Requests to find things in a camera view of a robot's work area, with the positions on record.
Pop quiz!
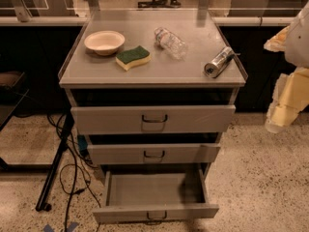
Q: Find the grey bottom drawer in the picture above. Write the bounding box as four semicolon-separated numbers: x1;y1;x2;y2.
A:
93;166;218;224

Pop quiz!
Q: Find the grey top drawer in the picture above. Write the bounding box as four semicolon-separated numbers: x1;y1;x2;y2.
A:
71;105;236;134

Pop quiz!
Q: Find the silver metal can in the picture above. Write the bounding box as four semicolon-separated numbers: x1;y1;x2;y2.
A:
204;46;237;78

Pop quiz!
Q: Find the dark side table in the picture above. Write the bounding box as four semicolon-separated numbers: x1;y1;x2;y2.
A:
0;71;30;172

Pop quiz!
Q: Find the black floor cable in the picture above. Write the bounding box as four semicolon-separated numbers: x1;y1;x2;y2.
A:
46;113;102;232

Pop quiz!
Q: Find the white paper bowl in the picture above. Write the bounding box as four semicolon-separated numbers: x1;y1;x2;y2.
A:
84;31;125;56

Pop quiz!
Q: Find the grey middle drawer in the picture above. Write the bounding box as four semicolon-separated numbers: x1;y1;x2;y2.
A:
88;143;220;164

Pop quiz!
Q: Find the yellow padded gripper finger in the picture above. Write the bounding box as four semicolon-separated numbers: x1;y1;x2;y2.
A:
265;68;309;133
264;27;289;52

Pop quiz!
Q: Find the green and yellow sponge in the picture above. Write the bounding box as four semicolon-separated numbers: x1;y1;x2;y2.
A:
116;45;151;71

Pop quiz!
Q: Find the grey drawer cabinet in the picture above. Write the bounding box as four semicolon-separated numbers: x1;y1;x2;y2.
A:
60;10;246;176

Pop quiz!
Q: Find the black tripod stand leg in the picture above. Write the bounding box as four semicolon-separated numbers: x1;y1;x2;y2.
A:
36;114;73;212

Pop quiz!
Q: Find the grey drawer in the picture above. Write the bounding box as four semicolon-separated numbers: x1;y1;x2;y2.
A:
71;105;236;134
88;143;220;164
93;166;218;224

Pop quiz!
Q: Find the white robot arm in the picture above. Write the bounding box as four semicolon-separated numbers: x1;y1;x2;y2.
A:
264;9;309;133

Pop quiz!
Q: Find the clear plastic water bottle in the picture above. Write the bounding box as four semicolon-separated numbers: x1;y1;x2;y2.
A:
154;27;187;60

